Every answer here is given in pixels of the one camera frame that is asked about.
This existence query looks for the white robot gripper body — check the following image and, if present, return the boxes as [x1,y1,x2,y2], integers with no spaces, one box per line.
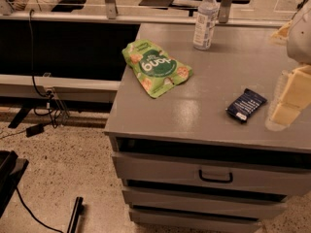
[287,0,311,64]

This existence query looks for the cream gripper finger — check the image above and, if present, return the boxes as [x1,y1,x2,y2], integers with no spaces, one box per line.
[269,65,311,126]
[271,21,292,45]

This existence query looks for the dark blue rxbar wrapper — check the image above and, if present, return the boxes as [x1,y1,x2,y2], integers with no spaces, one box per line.
[225,88,267,123]

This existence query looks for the clear plastic water bottle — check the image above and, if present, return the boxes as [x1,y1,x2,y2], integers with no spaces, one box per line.
[192,0,219,50]

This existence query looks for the top grey drawer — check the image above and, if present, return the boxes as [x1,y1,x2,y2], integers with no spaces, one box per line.
[112,152,311,195]

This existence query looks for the grey drawer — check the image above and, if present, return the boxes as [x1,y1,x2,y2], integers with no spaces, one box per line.
[112,152,311,195]
[129,209,260,233]
[122,187,287,219]

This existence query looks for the green snack bag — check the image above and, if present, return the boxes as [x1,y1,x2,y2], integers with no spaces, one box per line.
[122,39,192,98]

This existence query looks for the middle grey drawer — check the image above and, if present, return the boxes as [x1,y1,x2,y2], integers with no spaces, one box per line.
[122,187,287,219]

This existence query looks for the bottom grey drawer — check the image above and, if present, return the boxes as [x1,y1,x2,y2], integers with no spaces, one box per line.
[129,209,260,233]

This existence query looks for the black floor bar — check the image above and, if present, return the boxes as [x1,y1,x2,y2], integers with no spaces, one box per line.
[66,196,84,233]

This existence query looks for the black power adapter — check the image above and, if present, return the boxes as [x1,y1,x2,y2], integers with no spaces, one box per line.
[26,123,44,138]

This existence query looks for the black equipment base left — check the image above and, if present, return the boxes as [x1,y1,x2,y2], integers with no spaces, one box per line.
[0,150,28,217]

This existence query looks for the black drawer handle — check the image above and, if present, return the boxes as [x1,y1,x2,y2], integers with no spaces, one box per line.
[198,170,233,183]

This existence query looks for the grey metal rail frame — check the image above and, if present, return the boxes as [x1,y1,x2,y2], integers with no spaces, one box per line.
[0,0,311,29]

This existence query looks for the black hanging cable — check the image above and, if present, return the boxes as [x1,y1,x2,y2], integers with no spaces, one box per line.
[28,9,71,129]

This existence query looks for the black floor cable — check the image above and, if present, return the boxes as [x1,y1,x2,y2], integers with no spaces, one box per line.
[15,186,64,233]

